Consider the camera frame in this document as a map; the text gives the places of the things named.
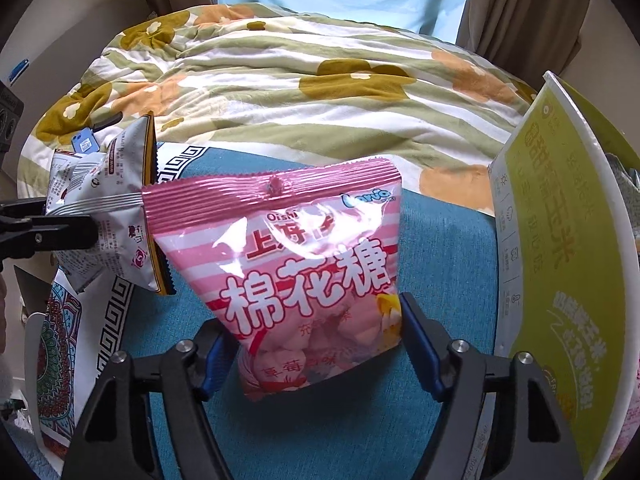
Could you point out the silver snack packet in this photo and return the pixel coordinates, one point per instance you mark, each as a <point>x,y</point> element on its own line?
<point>110,195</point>

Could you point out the blue patterned table cloth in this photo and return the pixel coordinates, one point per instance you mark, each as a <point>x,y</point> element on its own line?
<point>450,270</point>

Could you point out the small blue object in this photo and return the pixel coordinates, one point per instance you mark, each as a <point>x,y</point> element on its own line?
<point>20,67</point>

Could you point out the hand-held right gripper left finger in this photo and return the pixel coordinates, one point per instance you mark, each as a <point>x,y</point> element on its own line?
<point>217,360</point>

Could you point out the pink striped snack packet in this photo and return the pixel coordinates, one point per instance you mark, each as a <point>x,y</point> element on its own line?
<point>300,270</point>

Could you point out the green cardboard box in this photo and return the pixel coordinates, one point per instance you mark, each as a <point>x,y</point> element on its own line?
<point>560,240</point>

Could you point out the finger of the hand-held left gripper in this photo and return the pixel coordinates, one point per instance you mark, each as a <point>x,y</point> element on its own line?
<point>22,207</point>
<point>55,232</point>

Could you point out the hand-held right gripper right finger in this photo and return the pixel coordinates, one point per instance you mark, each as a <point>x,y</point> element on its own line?
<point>425,355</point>

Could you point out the black phone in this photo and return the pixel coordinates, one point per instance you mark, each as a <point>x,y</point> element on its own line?
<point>107,121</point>

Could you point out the floral striped blanket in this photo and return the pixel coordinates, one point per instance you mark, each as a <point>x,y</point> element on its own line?
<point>310,90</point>

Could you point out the grey headboard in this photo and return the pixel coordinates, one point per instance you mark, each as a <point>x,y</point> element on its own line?
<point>75,30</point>

